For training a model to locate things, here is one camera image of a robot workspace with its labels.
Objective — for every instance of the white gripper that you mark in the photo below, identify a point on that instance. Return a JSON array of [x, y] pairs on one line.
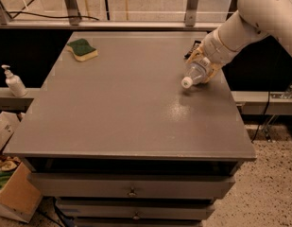
[[214, 49]]

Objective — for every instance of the clear blue-labelled plastic bottle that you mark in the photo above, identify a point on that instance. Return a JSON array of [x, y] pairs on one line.
[[196, 72]]

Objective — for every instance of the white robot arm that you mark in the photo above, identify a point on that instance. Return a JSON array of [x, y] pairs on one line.
[[253, 21]]

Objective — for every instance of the white pump dispenser bottle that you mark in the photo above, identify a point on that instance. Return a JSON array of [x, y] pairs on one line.
[[14, 83]]

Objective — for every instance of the grey drawer cabinet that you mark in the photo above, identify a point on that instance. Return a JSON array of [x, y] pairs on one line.
[[125, 113]]

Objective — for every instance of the green and yellow sponge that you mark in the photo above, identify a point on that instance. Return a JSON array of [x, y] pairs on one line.
[[81, 50]]

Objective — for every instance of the middle grey drawer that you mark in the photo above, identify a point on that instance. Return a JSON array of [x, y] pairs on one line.
[[136, 209]]

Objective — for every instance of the grey drawer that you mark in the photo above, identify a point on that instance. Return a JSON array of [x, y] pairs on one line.
[[136, 209], [131, 186]]

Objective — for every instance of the top grey drawer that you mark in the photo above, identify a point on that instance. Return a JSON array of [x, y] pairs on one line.
[[131, 186]]

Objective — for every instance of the white folded cardboard box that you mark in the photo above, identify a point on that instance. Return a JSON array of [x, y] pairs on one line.
[[9, 122]]

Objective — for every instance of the open cardboard box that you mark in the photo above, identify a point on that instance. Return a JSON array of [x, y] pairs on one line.
[[19, 199]]

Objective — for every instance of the metal railing frame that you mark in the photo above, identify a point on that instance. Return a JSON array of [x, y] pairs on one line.
[[19, 13]]

